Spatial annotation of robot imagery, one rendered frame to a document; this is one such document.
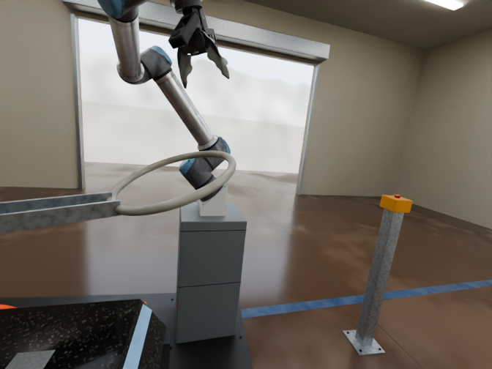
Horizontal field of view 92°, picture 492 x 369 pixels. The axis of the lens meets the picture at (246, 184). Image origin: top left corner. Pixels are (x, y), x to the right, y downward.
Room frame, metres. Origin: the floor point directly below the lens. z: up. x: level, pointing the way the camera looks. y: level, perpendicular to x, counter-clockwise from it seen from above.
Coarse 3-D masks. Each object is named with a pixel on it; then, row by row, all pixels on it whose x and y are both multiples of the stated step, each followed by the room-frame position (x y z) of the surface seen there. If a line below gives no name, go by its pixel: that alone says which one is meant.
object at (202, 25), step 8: (192, 0) 0.68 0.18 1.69; (200, 0) 0.70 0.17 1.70; (176, 8) 0.69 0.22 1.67; (184, 8) 0.69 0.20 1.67; (192, 8) 0.70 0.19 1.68; (200, 8) 0.73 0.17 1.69; (200, 16) 0.73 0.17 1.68; (200, 24) 0.73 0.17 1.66; (200, 32) 0.69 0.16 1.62; (208, 32) 0.72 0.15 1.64; (192, 40) 0.70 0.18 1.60; (200, 40) 0.70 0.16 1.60; (216, 40) 0.77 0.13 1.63; (184, 48) 0.72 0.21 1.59; (192, 48) 0.71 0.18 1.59; (200, 48) 0.70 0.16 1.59
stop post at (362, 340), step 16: (384, 208) 1.46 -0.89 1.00; (400, 208) 1.39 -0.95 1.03; (384, 224) 1.45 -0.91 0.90; (400, 224) 1.42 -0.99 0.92; (384, 240) 1.42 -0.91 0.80; (384, 256) 1.41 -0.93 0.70; (384, 272) 1.42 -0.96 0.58; (368, 288) 1.46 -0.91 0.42; (384, 288) 1.42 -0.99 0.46; (368, 304) 1.43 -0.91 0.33; (368, 320) 1.41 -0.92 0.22; (352, 336) 1.49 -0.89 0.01; (368, 336) 1.42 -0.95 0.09; (368, 352) 1.36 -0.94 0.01; (384, 352) 1.38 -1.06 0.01
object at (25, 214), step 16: (0, 208) 0.61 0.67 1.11; (16, 208) 0.63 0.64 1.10; (32, 208) 0.66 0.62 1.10; (48, 208) 0.60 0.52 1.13; (64, 208) 0.62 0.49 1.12; (80, 208) 0.64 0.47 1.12; (96, 208) 0.67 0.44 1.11; (112, 208) 0.70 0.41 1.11; (0, 224) 0.54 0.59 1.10; (16, 224) 0.55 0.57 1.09; (32, 224) 0.57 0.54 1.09; (48, 224) 0.60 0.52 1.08
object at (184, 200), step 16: (160, 160) 1.09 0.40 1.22; (176, 160) 1.10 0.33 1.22; (128, 176) 0.96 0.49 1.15; (224, 176) 0.78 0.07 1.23; (112, 192) 0.83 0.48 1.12; (192, 192) 0.70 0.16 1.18; (208, 192) 0.71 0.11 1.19; (128, 208) 0.68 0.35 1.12; (144, 208) 0.66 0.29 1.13; (160, 208) 0.66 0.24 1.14; (176, 208) 0.68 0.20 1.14
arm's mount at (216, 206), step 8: (224, 184) 1.50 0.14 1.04; (224, 192) 1.44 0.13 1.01; (200, 200) 1.53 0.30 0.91; (208, 200) 1.43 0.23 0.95; (216, 200) 1.43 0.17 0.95; (224, 200) 1.44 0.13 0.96; (200, 208) 1.42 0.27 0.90; (208, 208) 1.41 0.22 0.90; (216, 208) 1.43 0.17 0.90; (224, 208) 1.44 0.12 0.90
